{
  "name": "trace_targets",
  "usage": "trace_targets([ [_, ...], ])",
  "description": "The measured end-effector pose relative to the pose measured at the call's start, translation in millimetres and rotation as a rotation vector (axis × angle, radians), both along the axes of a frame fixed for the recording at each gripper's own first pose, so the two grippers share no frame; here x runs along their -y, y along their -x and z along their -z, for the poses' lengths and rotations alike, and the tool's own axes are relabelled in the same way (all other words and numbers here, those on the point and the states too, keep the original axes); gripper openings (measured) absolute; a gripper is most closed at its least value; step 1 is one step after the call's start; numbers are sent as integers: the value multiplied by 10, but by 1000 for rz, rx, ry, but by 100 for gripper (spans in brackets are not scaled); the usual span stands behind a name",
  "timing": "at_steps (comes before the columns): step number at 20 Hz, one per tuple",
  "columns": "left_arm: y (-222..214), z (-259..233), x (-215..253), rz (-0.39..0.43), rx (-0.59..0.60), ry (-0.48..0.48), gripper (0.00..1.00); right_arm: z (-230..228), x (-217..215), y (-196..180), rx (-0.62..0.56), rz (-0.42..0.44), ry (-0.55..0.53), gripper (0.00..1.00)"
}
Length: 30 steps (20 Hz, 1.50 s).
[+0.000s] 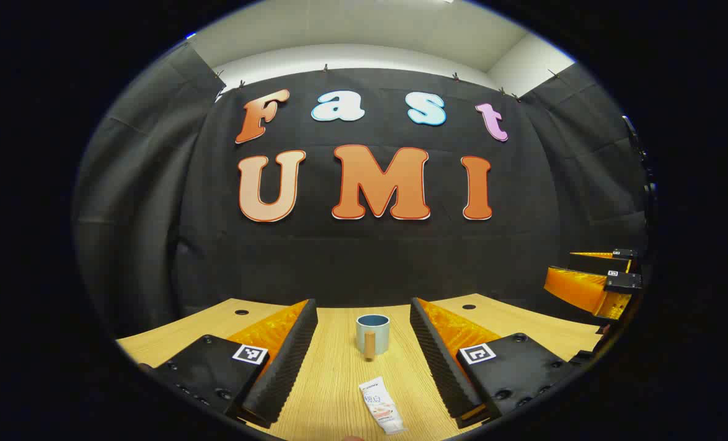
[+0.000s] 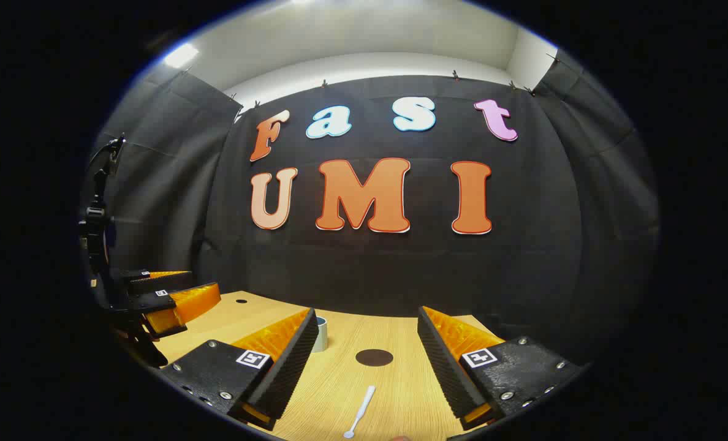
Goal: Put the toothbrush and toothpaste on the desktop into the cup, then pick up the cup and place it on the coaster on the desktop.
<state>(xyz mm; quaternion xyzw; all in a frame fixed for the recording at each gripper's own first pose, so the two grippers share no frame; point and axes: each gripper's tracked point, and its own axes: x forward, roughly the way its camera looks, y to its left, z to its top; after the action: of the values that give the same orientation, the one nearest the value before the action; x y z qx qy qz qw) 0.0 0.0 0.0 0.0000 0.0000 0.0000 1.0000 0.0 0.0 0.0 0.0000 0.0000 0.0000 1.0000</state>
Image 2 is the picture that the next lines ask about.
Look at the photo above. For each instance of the wooden desktop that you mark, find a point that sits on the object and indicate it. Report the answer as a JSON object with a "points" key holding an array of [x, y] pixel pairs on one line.
{"points": [[394, 398]]}

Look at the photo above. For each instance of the black backdrop cloth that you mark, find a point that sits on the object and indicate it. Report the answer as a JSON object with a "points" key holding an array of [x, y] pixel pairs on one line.
{"points": [[401, 269]]}

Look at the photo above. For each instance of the white toothbrush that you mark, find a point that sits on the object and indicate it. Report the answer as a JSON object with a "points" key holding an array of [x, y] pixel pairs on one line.
{"points": [[365, 402]]}

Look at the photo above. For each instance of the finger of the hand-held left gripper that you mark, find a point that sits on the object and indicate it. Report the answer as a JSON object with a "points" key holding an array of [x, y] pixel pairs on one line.
{"points": [[152, 282], [155, 301]]}

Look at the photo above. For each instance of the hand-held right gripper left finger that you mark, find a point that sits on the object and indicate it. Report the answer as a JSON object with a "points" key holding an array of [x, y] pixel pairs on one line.
{"points": [[290, 367]]}

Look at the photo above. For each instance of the ceiling light panel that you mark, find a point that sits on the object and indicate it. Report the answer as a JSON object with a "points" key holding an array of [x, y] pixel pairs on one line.
{"points": [[180, 55]]}

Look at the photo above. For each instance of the dark round coaster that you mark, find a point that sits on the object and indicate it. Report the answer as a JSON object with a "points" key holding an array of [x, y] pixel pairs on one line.
{"points": [[374, 358]]}

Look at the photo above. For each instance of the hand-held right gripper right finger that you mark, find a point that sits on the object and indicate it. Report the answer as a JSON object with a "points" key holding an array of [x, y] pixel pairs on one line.
{"points": [[447, 367]]}

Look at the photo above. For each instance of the pale green cup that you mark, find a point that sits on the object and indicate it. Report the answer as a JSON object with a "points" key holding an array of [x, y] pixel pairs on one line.
{"points": [[321, 335]]}

